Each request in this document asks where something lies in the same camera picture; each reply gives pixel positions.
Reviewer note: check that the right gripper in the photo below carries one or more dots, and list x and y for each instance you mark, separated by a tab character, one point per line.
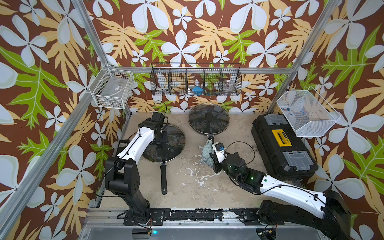
215	163

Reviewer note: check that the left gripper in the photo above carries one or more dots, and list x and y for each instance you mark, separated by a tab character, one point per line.
165	140

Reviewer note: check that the green microfibre cloth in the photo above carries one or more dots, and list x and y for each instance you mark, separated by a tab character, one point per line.
207	150

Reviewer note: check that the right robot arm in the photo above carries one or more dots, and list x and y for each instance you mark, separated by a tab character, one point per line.
326	212

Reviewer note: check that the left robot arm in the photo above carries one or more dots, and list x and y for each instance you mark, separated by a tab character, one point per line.
122	177

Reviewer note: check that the small pan with lid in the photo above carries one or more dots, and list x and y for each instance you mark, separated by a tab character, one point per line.
208	120

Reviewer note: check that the large black frying pan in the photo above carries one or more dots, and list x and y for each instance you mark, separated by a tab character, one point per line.
163	177

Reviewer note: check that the black power adapter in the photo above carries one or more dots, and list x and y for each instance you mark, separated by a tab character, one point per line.
122	145

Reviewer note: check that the black yellow toolbox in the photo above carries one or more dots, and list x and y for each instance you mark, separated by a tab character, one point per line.
284	155

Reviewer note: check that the white mesh basket right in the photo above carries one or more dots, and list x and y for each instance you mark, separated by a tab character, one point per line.
309	114

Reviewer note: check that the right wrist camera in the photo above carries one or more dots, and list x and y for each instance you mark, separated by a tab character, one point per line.
219	150

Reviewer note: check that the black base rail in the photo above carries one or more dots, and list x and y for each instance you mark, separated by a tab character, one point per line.
158	216

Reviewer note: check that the black wire basket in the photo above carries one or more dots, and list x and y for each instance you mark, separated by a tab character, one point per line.
194	79

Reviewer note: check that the white wire basket left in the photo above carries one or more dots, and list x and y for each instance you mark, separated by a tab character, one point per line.
112	87

